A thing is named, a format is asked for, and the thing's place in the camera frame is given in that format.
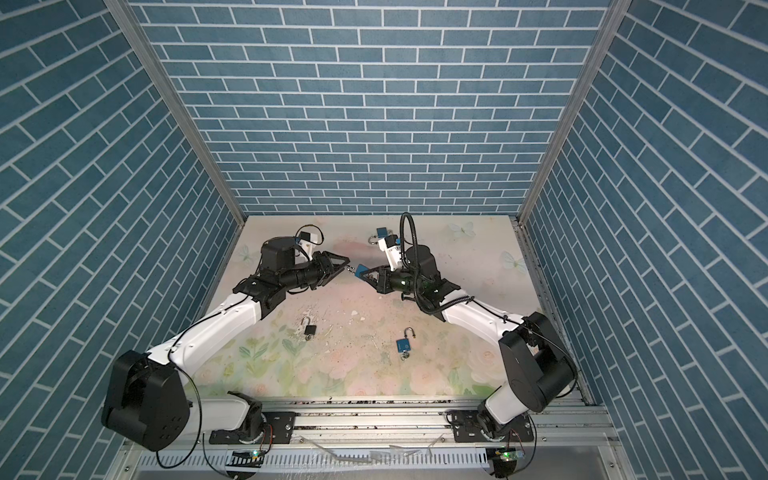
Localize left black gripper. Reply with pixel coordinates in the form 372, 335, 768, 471
278, 250, 350, 293

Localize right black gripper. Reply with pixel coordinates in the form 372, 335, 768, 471
361, 264, 425, 297

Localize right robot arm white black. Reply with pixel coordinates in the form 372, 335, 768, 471
355, 212, 578, 440

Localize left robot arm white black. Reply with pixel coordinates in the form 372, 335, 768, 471
101, 236, 349, 452

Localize blue padlock near with key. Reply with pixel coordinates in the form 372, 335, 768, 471
396, 327, 416, 360

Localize floral table mat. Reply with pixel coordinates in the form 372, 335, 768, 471
194, 216, 540, 400

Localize black padlock with keys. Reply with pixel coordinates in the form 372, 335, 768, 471
299, 312, 317, 341

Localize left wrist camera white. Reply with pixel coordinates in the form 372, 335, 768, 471
295, 238, 316, 261

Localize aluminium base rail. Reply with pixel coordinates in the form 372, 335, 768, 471
106, 399, 634, 479

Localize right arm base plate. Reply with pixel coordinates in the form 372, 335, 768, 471
444, 410, 534, 443

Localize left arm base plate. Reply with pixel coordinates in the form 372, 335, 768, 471
207, 411, 296, 446

